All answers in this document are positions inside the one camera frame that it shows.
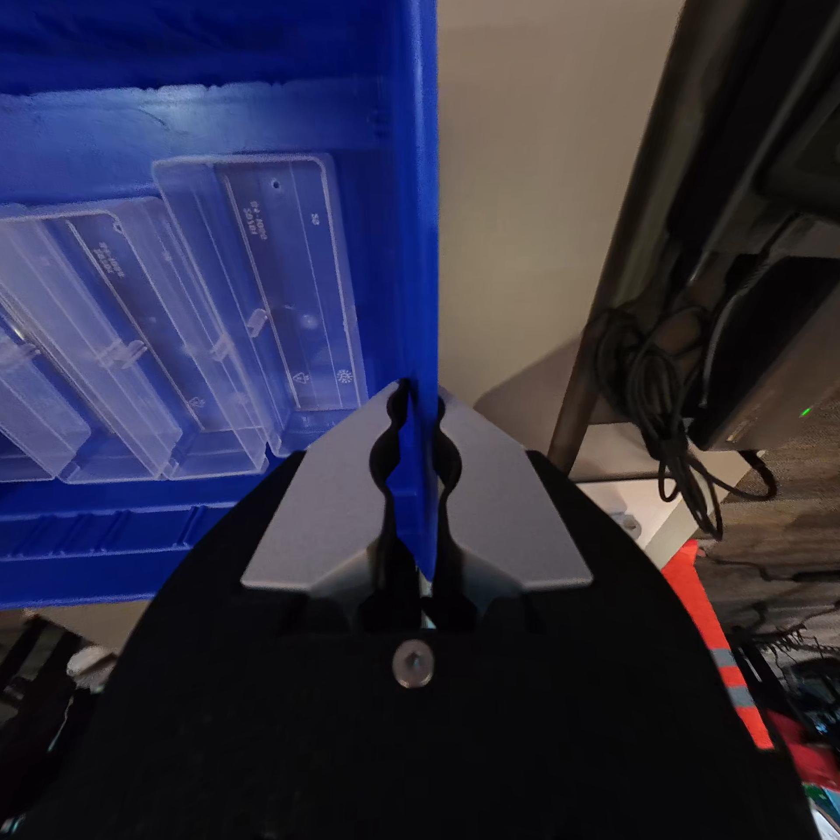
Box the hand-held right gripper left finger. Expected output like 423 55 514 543
241 378 413 598

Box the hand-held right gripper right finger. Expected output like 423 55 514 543
427 384 595 592

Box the black cable bundle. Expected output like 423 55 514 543
592 305 780 540

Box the black box with green light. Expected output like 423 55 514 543
686 217 840 454

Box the blue plastic bin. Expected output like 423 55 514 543
0 0 441 611

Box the dark desk leg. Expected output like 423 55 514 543
548 0 756 473

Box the red grey striped strap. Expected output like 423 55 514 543
661 539 777 750

